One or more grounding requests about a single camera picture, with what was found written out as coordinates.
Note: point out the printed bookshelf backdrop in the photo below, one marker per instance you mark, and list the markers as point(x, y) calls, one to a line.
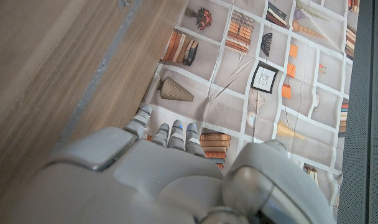
point(232, 87)

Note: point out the dark grey mesh panel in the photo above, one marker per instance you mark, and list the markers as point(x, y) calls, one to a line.
point(366, 124)

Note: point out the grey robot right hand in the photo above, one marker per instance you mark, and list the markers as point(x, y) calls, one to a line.
point(145, 186)

